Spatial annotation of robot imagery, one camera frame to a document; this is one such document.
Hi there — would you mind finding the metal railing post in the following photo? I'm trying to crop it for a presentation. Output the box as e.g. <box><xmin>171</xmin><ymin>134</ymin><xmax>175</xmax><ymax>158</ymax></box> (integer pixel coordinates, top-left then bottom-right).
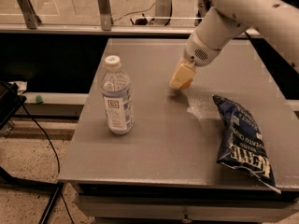
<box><xmin>97</xmin><ymin>0</ymin><xmax>113</xmax><ymax>31</ymax></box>
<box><xmin>17</xmin><ymin>0</ymin><xmax>42</xmax><ymax>30</ymax></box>

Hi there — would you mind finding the yellow cable behind glass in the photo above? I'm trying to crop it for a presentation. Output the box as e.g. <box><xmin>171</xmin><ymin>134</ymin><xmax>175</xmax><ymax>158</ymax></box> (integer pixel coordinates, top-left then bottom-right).
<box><xmin>112</xmin><ymin>2</ymin><xmax>157</xmax><ymax>23</ymax></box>

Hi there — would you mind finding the clear plastic water bottle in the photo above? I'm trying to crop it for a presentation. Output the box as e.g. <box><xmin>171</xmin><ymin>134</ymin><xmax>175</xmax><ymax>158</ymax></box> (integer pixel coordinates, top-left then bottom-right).
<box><xmin>101</xmin><ymin>55</ymin><xmax>134</xmax><ymax>134</ymax></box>

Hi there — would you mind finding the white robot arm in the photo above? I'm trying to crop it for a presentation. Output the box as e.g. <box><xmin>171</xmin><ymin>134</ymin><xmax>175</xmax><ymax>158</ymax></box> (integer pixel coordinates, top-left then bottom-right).
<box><xmin>170</xmin><ymin>0</ymin><xmax>299</xmax><ymax>90</ymax></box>

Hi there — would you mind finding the orange fruit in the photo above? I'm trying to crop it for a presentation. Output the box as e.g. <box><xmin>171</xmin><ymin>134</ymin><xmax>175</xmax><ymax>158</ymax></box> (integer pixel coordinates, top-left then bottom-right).
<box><xmin>180</xmin><ymin>79</ymin><xmax>193</xmax><ymax>89</ymax></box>

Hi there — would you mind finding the black cable on floor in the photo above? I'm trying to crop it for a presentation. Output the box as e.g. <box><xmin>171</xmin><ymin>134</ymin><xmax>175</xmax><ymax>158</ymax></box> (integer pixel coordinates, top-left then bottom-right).
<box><xmin>0</xmin><ymin>80</ymin><xmax>76</xmax><ymax>224</ymax></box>

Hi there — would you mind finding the blue potato chip bag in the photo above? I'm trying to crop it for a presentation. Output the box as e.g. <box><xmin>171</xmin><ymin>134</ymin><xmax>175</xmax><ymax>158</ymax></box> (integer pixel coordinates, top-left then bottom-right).
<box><xmin>213</xmin><ymin>95</ymin><xmax>281</xmax><ymax>194</ymax></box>

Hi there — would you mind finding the middle metal railing post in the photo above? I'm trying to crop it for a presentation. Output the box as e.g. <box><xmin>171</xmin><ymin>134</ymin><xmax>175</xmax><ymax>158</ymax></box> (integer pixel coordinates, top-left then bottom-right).
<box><xmin>97</xmin><ymin>0</ymin><xmax>113</xmax><ymax>31</ymax></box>

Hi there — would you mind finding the small green object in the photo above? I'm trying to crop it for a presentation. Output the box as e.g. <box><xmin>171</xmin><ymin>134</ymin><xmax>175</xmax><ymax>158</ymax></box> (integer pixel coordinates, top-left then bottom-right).
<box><xmin>36</xmin><ymin>95</ymin><xmax>43</xmax><ymax>105</ymax></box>

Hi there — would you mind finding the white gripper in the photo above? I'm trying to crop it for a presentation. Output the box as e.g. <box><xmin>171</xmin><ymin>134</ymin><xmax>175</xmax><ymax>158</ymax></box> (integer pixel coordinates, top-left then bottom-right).
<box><xmin>169</xmin><ymin>33</ymin><xmax>220</xmax><ymax>90</ymax></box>

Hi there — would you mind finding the left metal railing post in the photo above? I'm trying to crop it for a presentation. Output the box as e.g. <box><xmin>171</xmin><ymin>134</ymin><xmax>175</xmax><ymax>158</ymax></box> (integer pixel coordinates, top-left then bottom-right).
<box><xmin>17</xmin><ymin>0</ymin><xmax>42</xmax><ymax>30</ymax></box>

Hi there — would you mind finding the black stand leg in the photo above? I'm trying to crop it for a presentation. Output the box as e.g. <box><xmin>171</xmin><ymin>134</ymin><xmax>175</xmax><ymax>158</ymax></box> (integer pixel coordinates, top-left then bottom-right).
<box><xmin>0</xmin><ymin>167</ymin><xmax>63</xmax><ymax>224</ymax></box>

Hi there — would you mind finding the black equipment at left edge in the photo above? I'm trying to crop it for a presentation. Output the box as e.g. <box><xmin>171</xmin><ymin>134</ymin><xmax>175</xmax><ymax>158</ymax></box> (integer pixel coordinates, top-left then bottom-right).
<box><xmin>0</xmin><ymin>81</ymin><xmax>26</xmax><ymax>130</ymax></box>

